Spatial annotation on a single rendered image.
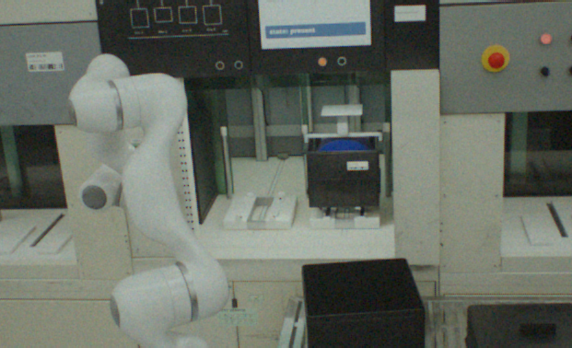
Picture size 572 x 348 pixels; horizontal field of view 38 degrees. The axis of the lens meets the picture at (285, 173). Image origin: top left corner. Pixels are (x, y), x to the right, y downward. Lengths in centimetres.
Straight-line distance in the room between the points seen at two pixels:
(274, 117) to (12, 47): 117
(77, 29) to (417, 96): 90
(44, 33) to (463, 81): 110
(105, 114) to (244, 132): 161
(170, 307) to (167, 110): 38
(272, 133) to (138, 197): 160
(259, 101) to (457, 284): 112
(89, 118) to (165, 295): 36
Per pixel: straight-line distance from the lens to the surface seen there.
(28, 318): 267
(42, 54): 232
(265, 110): 315
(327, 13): 212
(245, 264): 238
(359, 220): 249
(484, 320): 205
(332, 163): 244
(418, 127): 214
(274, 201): 267
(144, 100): 161
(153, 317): 159
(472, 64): 215
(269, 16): 214
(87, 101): 160
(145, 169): 160
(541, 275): 239
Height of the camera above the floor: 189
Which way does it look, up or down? 20 degrees down
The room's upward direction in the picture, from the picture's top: 4 degrees counter-clockwise
